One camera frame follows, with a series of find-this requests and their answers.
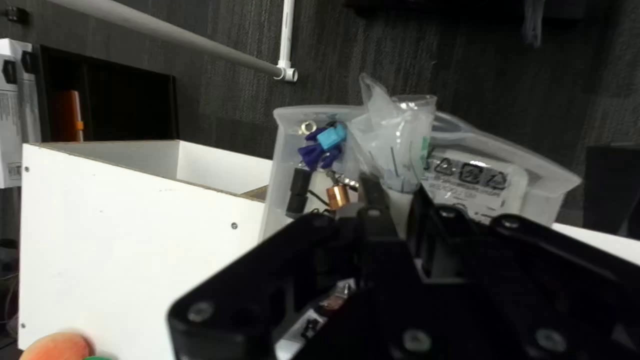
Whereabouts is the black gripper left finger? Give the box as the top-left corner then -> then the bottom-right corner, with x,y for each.
169,176 -> 429,360

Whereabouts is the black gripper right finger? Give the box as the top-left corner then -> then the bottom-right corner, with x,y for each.
408,190 -> 640,360

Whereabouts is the clear plastic drawer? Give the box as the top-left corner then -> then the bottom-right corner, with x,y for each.
267,75 -> 582,226

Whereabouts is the grey tripod pole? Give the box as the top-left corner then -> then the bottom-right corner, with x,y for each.
51,0 -> 301,84

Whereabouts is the white shelf cabinet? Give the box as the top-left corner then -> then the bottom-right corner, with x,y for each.
17,138 -> 640,360

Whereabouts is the toy mango fruit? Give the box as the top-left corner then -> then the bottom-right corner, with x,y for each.
18,332 -> 116,360

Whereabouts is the stack of papers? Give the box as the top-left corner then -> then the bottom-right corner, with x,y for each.
0,37 -> 43,187

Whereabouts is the orange handled tool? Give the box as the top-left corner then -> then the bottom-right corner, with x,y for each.
60,90 -> 85,142

